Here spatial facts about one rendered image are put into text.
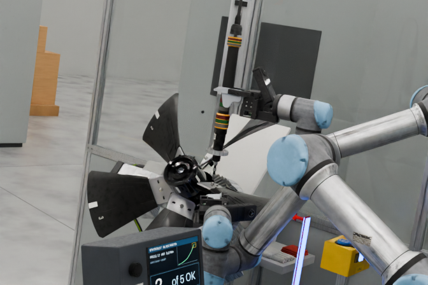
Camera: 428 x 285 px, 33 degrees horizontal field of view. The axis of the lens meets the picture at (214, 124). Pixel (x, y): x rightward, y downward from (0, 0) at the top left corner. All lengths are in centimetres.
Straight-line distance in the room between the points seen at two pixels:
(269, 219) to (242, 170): 69
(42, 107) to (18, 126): 230
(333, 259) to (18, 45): 601
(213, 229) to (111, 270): 47
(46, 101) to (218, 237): 879
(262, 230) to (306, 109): 40
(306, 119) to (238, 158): 57
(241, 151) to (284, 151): 96
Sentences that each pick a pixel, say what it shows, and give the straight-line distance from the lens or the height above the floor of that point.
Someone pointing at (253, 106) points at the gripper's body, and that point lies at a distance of 218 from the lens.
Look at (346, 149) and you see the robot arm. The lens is 202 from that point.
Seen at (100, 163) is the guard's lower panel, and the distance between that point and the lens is 364.
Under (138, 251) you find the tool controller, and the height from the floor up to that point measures 124.
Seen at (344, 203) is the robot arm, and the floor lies 135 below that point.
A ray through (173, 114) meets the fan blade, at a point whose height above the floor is 137.
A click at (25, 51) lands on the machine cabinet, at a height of 105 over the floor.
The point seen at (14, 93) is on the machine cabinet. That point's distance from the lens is 802.
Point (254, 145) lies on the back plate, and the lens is 264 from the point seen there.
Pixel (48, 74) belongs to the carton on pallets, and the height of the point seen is 57.
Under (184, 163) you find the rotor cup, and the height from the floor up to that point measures 124.
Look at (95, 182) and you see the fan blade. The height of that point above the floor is 111.
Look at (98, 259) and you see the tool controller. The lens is 147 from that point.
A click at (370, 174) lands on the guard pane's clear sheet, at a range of 282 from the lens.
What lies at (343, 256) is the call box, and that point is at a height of 105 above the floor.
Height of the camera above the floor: 171
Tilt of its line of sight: 8 degrees down
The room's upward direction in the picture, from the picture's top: 9 degrees clockwise
